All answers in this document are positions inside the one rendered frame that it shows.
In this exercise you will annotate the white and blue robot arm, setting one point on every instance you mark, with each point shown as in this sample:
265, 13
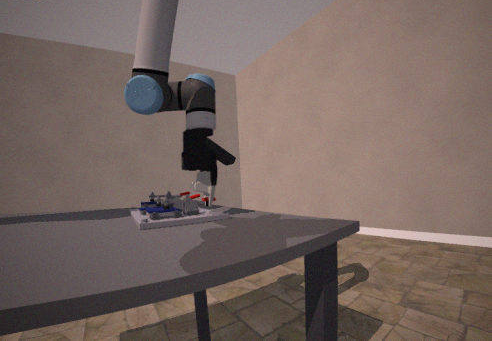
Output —
144, 95

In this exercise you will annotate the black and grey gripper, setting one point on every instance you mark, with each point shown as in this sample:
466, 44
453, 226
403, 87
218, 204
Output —
205, 159

